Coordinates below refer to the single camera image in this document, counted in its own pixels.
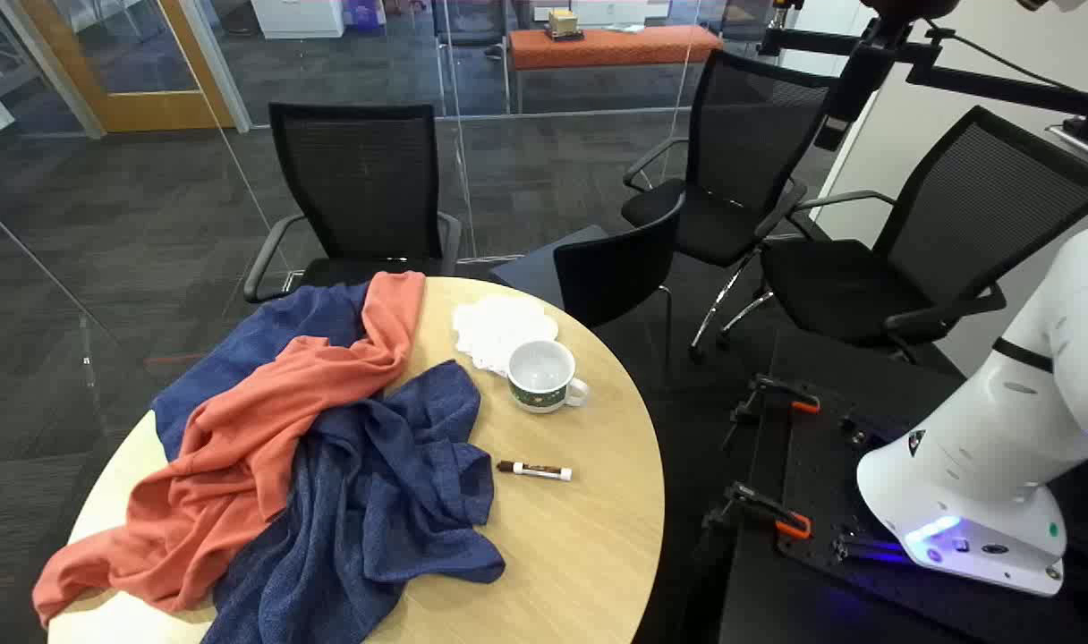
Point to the black and white marker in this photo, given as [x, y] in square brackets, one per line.
[535, 469]

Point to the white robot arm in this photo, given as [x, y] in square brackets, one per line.
[967, 489]

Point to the white and green mug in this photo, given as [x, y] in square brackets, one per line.
[542, 376]

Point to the white paper doily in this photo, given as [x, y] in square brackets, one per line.
[491, 327]

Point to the black chair front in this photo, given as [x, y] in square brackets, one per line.
[609, 277]

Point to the round wooden table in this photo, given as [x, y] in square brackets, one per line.
[579, 555]

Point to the blue cloth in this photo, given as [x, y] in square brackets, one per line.
[381, 490]

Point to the orange black clamp upper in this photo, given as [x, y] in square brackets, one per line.
[770, 400]

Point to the orange black clamp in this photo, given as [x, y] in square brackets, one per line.
[744, 500]
[770, 400]

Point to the black office chair far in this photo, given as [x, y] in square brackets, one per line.
[366, 179]

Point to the black office chair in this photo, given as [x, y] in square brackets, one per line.
[728, 172]
[366, 179]
[978, 203]

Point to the orange bench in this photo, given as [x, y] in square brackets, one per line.
[598, 48]

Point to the black office chair middle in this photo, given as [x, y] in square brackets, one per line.
[728, 172]

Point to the black perforated mounting board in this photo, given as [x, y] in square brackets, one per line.
[823, 456]

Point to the orange black clamp lower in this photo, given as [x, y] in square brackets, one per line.
[744, 500]

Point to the black office chair right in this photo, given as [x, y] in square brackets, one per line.
[978, 203]

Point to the orange cloth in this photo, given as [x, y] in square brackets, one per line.
[232, 477]

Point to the wooden door frame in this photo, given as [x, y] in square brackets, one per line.
[135, 66]

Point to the black camera stand boom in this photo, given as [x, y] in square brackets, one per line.
[912, 34]

